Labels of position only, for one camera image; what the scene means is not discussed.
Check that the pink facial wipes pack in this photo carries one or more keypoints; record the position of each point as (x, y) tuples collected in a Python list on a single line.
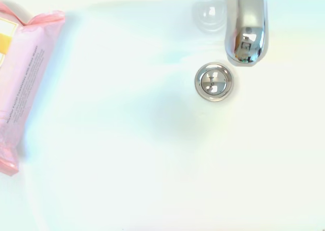
[(23, 83)]

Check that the chrome faucet spout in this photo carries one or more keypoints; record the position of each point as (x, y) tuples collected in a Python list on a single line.
[(245, 22)]

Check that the chrome sink drain stopper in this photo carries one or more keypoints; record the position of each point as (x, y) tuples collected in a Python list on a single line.
[(213, 81)]

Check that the white ceramic sink basin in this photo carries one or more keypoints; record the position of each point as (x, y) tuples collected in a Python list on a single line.
[(142, 144)]

